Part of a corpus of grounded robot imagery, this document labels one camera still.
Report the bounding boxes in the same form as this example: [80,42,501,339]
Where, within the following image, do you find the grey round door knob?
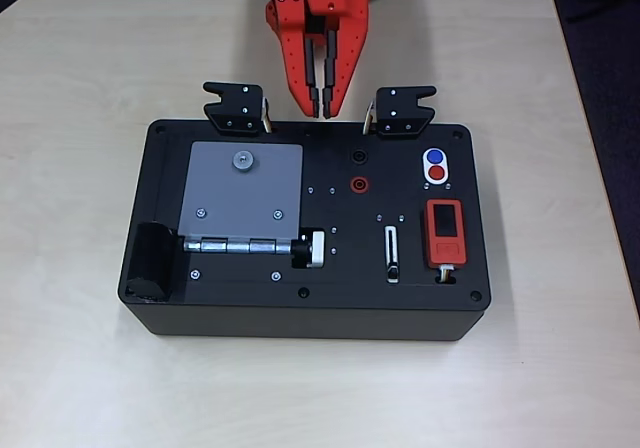
[231,148,256,172]

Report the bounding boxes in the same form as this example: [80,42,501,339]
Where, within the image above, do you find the grey hinged door plate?
[178,140,305,243]

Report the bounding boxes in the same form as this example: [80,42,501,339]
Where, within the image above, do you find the silver metal door hinge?
[182,235,296,257]

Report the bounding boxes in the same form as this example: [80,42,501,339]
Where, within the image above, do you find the red display module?
[422,198,470,269]

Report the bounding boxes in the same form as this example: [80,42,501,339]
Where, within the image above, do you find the black task board box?
[117,117,490,343]

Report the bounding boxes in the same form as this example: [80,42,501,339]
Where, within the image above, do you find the black cable hook bracket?
[360,85,438,140]
[202,81,275,137]

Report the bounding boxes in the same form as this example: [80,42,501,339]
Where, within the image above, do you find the white slider frame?
[385,223,402,285]

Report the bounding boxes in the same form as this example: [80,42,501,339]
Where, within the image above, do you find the black rounded post block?
[123,220,184,303]

